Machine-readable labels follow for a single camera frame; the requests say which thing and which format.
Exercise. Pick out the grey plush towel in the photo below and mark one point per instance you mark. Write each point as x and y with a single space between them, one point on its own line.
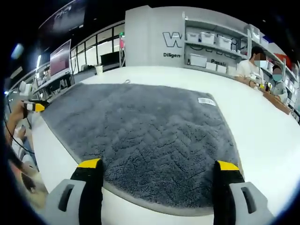
152 131

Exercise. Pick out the person's left hand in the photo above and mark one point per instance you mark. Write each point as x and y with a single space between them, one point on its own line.
15 117

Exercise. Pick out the white device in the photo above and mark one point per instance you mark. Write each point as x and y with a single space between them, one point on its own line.
25 88

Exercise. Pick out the white monitor desk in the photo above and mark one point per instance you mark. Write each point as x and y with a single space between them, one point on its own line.
51 83

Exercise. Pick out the person's own legs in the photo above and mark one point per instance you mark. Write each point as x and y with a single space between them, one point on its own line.
23 150

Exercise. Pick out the large computer monitor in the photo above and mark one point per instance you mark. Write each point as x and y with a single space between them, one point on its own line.
60 58

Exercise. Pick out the ceiling light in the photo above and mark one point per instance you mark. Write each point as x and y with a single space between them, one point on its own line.
18 50

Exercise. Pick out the white paper cup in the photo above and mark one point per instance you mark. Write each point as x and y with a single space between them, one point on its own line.
99 69

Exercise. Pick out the black monitor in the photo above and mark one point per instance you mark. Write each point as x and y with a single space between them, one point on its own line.
110 59

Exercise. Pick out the large dark overhead screen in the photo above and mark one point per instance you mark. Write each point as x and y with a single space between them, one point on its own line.
64 16

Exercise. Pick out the brown wooden tray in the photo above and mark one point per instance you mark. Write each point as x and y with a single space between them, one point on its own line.
279 104

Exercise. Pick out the pink hanging cloth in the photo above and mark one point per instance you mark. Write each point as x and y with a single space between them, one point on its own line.
122 43

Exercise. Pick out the shelf with white bins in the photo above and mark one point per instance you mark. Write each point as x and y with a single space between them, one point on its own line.
207 38

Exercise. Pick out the grey shelving unit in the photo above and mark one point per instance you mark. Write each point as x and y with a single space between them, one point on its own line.
234 37

